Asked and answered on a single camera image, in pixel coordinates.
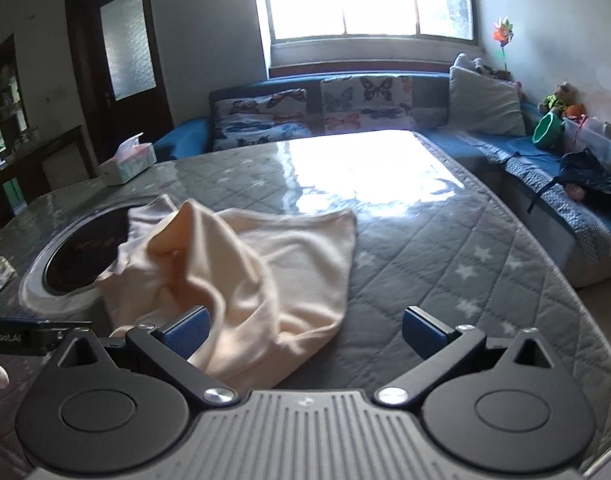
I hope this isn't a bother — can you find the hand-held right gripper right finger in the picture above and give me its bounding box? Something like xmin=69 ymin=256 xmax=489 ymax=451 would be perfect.
xmin=373 ymin=305 xmax=561 ymax=408

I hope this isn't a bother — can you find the white pillow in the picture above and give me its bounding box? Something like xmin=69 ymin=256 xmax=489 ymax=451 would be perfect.
xmin=453 ymin=52 xmax=486 ymax=73

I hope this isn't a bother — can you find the black white plush toy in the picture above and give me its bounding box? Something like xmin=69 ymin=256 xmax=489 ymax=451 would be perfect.
xmin=473 ymin=57 xmax=511 ymax=82

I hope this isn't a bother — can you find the dark wooden sideboard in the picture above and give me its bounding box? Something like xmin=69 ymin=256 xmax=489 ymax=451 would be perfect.
xmin=0 ymin=125 xmax=86 ymax=233

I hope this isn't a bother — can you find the round black induction cooktop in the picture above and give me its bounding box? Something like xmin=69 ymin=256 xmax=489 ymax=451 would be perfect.
xmin=18 ymin=192 xmax=159 ymax=315

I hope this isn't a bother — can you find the dark wooden glass door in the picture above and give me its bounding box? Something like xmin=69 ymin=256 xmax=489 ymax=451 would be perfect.
xmin=64 ymin=0 xmax=174 ymax=178

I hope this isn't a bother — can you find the glass display cabinet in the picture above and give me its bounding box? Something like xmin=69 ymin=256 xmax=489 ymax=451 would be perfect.
xmin=0 ymin=32 xmax=31 ymax=171

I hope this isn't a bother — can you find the green plastic bowl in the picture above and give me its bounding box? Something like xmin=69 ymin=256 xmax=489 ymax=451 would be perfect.
xmin=531 ymin=111 xmax=566 ymax=150

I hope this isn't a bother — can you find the white tissue box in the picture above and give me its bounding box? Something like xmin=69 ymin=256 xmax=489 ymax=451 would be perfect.
xmin=96 ymin=132 xmax=157 ymax=186

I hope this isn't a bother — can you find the grey square pillow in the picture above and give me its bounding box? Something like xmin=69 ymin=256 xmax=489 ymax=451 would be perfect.
xmin=448 ymin=66 xmax=527 ymax=137

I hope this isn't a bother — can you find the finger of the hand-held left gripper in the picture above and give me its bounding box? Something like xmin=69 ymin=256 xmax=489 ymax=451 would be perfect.
xmin=44 ymin=320 xmax=93 ymax=335

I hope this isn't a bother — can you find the brown plush bear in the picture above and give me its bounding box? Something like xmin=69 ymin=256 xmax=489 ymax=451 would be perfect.
xmin=538 ymin=81 xmax=579 ymax=116

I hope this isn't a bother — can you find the pale chair back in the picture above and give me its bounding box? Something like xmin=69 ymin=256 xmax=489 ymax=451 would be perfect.
xmin=40 ymin=152 xmax=94 ymax=193

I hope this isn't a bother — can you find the cream knit garment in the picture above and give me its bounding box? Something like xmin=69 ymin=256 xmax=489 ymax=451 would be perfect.
xmin=94 ymin=194 xmax=359 ymax=393

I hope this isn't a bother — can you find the butterfly print pillow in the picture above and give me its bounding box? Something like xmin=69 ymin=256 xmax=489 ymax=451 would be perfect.
xmin=213 ymin=88 xmax=313 ymax=152
xmin=319 ymin=74 xmax=419 ymax=136

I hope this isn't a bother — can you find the blue corner sofa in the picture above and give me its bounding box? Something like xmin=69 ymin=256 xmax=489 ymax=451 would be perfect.
xmin=153 ymin=71 xmax=611 ymax=288

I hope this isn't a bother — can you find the green carton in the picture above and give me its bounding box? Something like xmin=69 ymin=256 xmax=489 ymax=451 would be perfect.
xmin=3 ymin=178 xmax=27 ymax=216

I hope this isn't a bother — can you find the dark blue clothing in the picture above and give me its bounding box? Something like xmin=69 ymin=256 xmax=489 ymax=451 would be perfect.
xmin=528 ymin=149 xmax=611 ymax=211

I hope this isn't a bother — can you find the colourful pinwheel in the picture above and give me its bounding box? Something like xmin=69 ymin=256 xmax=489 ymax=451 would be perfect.
xmin=491 ymin=17 xmax=516 ymax=73

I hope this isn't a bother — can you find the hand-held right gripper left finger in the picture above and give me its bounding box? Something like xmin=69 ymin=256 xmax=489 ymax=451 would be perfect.
xmin=50 ymin=305 xmax=239 ymax=408

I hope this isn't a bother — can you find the blue patterned sofa cover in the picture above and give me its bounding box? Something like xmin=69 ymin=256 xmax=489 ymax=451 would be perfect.
xmin=455 ymin=130 xmax=611 ymax=266

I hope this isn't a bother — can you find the clear plastic storage box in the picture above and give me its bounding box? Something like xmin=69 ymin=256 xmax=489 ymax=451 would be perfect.
xmin=560 ymin=116 xmax=611 ymax=181

